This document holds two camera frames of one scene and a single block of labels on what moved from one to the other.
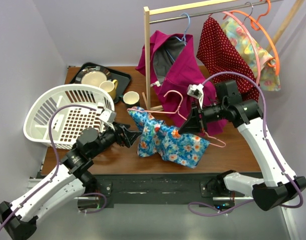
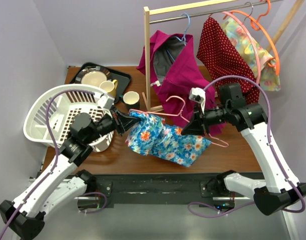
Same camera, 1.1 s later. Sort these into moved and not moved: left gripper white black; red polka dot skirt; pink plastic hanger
Moved: left gripper white black
Not moved: red polka dot skirt; pink plastic hanger
